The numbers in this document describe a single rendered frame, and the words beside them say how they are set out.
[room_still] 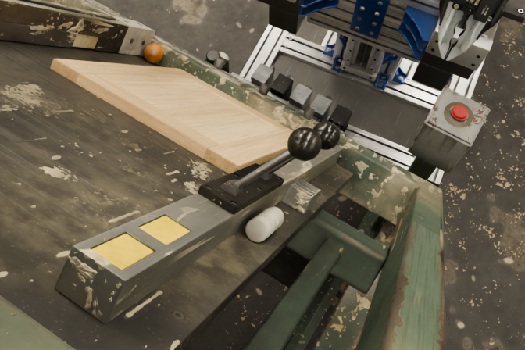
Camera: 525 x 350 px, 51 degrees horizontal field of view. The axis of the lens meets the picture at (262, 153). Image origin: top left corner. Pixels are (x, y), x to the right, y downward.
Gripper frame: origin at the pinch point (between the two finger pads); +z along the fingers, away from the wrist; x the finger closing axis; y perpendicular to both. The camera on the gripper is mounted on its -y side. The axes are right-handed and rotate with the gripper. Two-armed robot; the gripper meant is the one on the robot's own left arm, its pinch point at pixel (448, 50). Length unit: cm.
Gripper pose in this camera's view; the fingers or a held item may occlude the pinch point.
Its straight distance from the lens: 93.3
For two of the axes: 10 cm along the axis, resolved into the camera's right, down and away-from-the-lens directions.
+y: -3.9, 5.3, -7.5
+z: -2.1, 7.5, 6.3
